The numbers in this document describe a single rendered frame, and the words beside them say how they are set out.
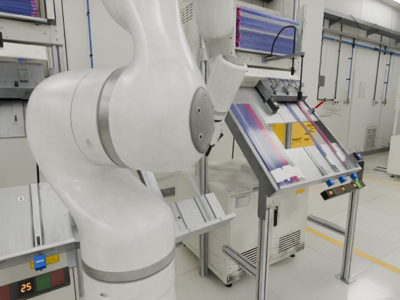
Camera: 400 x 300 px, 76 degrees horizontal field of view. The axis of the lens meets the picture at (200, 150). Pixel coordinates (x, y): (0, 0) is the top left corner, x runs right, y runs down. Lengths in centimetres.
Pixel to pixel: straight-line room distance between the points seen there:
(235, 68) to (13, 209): 68
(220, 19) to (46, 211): 67
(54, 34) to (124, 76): 96
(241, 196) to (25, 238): 102
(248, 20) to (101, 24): 160
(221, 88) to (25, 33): 80
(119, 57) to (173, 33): 252
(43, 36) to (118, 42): 167
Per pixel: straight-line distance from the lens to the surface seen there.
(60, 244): 78
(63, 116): 30
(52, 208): 84
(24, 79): 107
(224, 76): 66
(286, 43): 183
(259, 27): 168
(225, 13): 63
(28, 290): 79
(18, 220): 84
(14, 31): 122
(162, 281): 35
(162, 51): 26
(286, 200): 175
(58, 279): 79
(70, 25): 278
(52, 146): 33
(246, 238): 160
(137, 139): 25
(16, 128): 101
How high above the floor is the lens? 108
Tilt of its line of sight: 10 degrees down
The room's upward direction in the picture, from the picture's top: straight up
